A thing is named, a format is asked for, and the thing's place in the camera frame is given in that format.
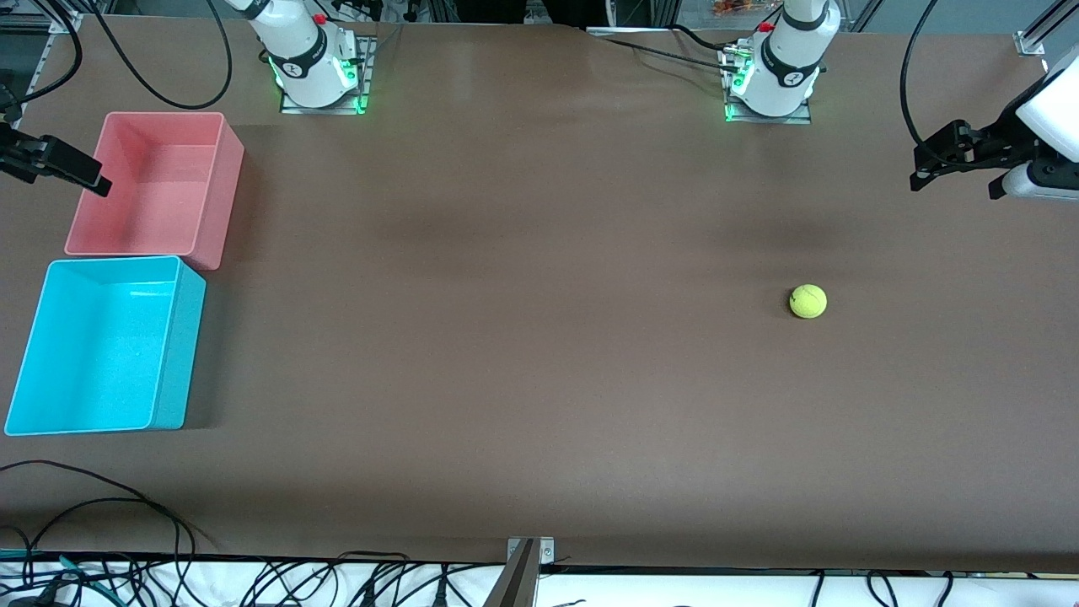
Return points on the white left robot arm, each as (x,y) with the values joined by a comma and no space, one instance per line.
(788,67)

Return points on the aluminium frame profile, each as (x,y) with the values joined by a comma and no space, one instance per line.
(66,21)
(1033,42)

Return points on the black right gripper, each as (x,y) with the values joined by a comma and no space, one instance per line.
(18,157)

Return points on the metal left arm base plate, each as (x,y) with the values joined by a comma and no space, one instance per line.
(771,120)

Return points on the yellow-green tennis ball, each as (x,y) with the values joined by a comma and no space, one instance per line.
(807,301)

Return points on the blue plastic bin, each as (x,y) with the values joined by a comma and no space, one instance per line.
(93,354)

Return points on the pink plastic bin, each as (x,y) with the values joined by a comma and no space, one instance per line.
(152,185)

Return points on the orange packaged item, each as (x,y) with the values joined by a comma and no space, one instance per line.
(733,7)

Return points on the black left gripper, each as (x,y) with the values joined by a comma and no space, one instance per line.
(1001,142)

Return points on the dark camera mount bar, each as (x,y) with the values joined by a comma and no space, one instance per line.
(518,582)

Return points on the small metal table bracket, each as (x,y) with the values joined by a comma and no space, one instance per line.
(546,550)

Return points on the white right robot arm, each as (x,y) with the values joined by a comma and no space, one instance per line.
(299,51)

